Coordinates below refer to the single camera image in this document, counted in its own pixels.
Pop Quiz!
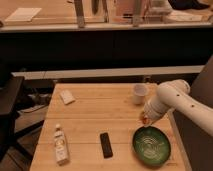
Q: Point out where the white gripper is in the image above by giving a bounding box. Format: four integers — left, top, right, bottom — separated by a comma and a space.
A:
142, 106, 162, 127

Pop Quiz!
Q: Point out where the red orange pepper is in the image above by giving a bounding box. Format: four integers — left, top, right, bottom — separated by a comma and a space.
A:
142, 118, 148, 125

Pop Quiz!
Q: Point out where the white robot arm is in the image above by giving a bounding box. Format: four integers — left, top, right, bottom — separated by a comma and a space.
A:
141, 79, 213, 136

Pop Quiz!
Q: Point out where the green ceramic bowl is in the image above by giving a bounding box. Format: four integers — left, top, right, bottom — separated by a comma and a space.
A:
132, 126, 171, 167

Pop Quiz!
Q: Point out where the white cup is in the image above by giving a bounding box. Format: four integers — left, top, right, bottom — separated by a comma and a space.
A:
132, 84, 149, 105

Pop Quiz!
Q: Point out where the black remote control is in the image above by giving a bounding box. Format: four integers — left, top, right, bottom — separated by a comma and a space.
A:
100, 133, 113, 158

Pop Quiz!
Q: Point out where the clear plastic bottle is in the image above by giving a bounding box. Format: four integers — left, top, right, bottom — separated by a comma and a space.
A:
54, 124, 69, 165

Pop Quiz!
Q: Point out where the black chair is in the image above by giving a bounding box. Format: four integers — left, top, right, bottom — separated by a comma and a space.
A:
0, 76, 44, 162

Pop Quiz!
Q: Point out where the white paper sheet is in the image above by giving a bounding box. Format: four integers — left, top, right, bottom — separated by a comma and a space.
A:
4, 8, 41, 22

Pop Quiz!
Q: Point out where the long white shelf rail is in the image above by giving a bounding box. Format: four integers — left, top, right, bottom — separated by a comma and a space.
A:
13, 65, 204, 80

